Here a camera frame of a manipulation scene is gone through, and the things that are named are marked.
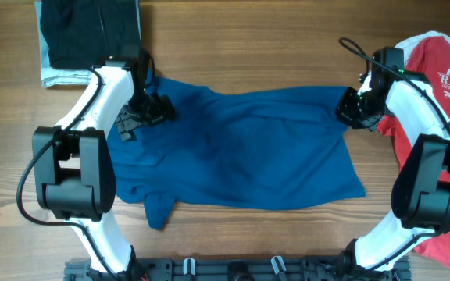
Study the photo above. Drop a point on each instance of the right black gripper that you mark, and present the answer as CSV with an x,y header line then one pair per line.
x,y
351,108

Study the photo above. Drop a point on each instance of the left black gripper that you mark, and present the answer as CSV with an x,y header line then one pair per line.
x,y
156,110

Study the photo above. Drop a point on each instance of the blue t-shirt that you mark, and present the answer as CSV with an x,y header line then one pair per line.
x,y
281,149

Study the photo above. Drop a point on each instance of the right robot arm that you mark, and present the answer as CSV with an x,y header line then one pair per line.
x,y
420,199

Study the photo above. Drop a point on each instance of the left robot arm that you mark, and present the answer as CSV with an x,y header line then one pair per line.
x,y
73,170

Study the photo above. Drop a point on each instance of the light grey folded garment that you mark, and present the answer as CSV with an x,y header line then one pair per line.
x,y
53,77

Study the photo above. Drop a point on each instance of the black folded garment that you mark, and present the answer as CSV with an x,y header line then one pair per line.
x,y
82,33

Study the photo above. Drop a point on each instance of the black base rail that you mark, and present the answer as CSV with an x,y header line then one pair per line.
x,y
309,268

